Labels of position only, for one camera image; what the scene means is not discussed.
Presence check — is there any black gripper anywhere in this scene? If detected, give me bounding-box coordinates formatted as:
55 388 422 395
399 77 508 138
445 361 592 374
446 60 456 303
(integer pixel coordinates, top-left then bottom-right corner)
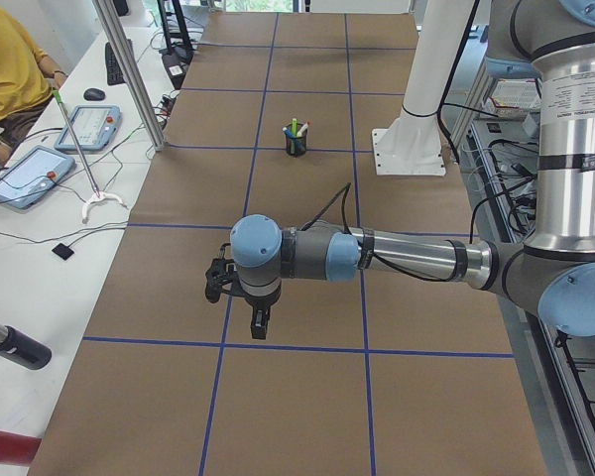
240 282 282 340

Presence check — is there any blue marker pen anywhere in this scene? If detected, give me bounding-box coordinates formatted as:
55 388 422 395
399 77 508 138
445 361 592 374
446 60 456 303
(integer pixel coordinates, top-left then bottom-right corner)
282 127 296 140

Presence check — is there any red marker pen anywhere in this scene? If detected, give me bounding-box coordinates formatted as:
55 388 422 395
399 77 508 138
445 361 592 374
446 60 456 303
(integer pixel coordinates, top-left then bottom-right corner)
297 121 309 138

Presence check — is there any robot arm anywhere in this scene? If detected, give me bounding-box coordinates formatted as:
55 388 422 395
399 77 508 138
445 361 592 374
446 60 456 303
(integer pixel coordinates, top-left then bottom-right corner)
205 1 595 339

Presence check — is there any black mesh pen holder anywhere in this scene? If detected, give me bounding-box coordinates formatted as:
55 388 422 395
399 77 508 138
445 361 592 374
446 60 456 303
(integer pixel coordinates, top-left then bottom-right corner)
284 134 306 157

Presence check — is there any small black square pad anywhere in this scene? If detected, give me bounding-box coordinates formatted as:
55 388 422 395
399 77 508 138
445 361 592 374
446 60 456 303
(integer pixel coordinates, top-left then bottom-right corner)
52 243 74 261

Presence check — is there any black thermos bottle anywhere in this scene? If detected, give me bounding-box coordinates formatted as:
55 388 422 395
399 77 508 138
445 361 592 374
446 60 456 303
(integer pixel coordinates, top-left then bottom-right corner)
0 323 52 370

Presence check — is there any far blue teach pendant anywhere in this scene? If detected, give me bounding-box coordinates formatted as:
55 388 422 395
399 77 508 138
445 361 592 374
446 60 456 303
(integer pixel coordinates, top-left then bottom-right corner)
69 105 121 152

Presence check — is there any blue teach pendant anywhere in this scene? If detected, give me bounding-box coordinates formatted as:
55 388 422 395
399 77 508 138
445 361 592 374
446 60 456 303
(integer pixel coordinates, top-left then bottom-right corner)
69 105 121 152
0 146 75 210

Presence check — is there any near blue teach pendant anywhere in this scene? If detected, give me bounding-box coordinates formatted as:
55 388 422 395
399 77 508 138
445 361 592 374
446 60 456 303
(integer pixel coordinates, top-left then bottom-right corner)
0 146 75 210

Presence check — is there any black computer mouse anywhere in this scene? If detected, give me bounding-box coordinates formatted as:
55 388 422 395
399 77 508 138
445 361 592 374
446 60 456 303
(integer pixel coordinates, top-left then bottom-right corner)
83 87 106 101

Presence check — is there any black keyboard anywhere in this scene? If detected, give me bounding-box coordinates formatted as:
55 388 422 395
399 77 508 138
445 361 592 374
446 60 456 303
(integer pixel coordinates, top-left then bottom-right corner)
104 42 125 86

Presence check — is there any red cylinder object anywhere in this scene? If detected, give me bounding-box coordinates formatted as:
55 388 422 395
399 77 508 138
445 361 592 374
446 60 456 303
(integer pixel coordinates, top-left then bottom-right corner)
0 430 42 466

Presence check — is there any person in yellow shirt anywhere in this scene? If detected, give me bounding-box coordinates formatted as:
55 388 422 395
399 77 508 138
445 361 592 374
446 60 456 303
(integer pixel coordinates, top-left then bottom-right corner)
0 8 68 166

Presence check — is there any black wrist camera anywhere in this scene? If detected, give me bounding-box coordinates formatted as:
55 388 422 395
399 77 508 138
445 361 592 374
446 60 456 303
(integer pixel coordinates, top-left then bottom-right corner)
204 243 238 303

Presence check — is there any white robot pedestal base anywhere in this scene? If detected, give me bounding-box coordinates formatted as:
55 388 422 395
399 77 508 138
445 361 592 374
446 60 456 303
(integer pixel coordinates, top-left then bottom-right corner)
372 0 478 177

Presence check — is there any aluminium frame post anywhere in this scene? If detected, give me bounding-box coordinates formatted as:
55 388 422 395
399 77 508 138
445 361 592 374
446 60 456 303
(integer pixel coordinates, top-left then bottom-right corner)
92 0 165 152

